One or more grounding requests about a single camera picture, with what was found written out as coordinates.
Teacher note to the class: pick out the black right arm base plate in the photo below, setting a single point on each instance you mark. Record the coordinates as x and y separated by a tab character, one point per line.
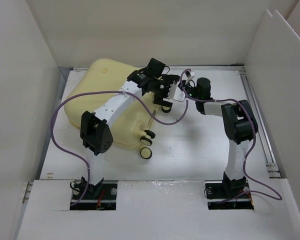
218	198

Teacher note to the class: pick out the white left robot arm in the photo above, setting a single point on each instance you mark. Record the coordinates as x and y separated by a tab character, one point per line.
128	86

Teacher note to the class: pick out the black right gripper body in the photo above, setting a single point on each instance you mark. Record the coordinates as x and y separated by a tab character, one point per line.
192	92

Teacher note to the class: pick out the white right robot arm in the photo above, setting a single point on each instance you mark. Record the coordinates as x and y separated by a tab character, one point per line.
239	126

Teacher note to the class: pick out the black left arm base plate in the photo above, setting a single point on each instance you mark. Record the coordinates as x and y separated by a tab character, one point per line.
100	197

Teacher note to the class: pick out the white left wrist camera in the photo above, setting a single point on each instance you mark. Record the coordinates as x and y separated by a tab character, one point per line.
175	93

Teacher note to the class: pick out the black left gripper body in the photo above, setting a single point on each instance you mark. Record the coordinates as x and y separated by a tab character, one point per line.
161	89

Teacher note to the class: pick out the yellow suitcase with black lining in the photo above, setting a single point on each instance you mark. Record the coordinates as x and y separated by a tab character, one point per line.
86	98

